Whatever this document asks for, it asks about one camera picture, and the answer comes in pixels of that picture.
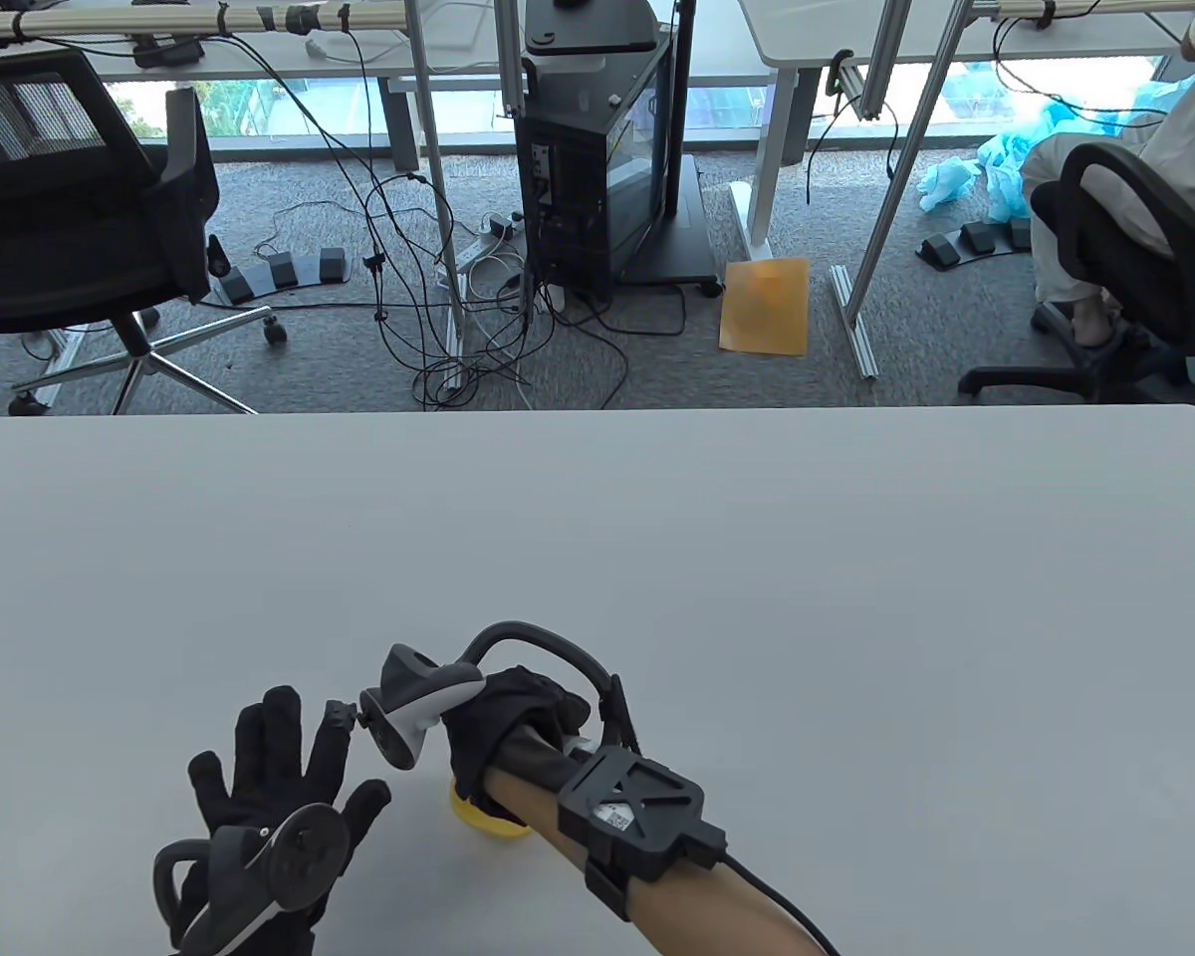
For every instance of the black computer tower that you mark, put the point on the black computer tower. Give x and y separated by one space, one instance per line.
597 169

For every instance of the black power adapter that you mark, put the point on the black power adapter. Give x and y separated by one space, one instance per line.
169 52

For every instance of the grey foot pedal set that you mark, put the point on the grey foot pedal set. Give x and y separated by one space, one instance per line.
284 271
976 241

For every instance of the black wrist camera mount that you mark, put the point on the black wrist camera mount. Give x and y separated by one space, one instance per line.
637 807

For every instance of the person's right fingers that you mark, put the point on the person's right fingers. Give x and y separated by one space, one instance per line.
466 747

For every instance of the black padded office chair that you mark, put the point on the black padded office chair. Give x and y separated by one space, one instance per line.
1145 249

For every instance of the person's left thumb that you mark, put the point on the person's left thumb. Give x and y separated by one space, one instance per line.
368 807

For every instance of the aluminium frame post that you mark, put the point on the aluminium frame post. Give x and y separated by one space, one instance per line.
896 189
438 199

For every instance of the aluminium crossbar with clamps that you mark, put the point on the aluminium crossbar with clamps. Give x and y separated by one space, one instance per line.
159 18

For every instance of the white and black controller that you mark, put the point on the white and black controller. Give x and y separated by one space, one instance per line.
413 702

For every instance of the white desk with leg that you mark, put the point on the white desk with leg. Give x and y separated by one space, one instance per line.
856 30

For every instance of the person's right forearm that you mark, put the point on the person's right forearm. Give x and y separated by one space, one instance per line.
697 896

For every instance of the white power strip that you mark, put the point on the white power strip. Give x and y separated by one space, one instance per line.
488 244

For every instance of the yellow sheet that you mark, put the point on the yellow sheet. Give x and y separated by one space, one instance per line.
765 307

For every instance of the person's left middle finger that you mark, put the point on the person's left middle finger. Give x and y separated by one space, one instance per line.
284 732

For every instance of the black mesh office chair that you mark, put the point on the black mesh office chair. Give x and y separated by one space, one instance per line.
70 199

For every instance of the blue plastic bags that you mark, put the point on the blue plastic bags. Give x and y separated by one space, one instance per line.
1006 164

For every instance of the black curved bracket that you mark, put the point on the black curved bracket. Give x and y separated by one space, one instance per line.
558 642

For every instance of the person's left hand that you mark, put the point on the person's left hand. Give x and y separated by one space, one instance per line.
259 797

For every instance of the person's left little finger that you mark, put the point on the person's left little finger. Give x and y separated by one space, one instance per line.
209 782

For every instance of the black rolling stand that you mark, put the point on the black rolling stand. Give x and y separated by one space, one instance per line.
682 229

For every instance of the yellow round object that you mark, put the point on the yellow round object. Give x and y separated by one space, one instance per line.
488 822

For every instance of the person's right hand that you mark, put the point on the person's right hand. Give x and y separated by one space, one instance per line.
518 707

